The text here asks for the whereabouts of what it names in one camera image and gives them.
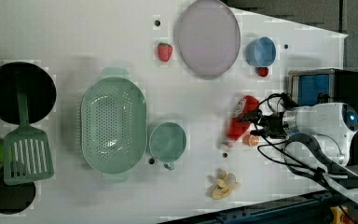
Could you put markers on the yellow red emergency button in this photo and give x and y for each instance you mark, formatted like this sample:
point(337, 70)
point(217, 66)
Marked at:
point(341, 215)

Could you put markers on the red strawberry toy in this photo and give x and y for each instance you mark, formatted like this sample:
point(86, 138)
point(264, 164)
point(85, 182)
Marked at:
point(165, 52)

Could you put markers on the orange half toy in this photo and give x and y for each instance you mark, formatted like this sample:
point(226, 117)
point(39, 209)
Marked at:
point(250, 140)

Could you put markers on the silver toaster oven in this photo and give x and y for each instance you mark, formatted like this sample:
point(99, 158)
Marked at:
point(326, 86)

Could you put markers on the red ketchup bottle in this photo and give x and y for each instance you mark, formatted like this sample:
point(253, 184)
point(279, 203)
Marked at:
point(234, 128)

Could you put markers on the black round pan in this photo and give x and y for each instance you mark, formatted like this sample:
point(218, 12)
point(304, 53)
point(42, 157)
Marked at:
point(38, 87)

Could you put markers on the peeled banana toy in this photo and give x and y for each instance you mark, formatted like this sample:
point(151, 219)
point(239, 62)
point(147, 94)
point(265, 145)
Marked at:
point(224, 186)

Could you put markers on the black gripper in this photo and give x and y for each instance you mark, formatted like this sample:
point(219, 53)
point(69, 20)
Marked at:
point(271, 125)

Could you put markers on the green slotted spatula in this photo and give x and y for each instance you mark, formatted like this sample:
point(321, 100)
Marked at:
point(27, 153)

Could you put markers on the green perforated colander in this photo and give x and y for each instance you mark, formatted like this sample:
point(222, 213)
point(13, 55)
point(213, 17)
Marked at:
point(113, 125)

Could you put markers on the green mug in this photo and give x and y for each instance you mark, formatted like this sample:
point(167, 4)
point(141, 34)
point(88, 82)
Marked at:
point(167, 143)

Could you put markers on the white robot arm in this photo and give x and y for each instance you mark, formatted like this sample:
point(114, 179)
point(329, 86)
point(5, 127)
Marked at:
point(316, 143)

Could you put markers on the red tomato toy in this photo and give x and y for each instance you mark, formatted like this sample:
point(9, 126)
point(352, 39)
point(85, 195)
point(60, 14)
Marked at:
point(263, 71)

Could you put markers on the grey round plate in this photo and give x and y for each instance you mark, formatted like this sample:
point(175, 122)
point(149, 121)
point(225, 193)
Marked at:
point(208, 38)

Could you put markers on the blue metal frame rail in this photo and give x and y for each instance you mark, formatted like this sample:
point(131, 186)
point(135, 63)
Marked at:
point(310, 208)

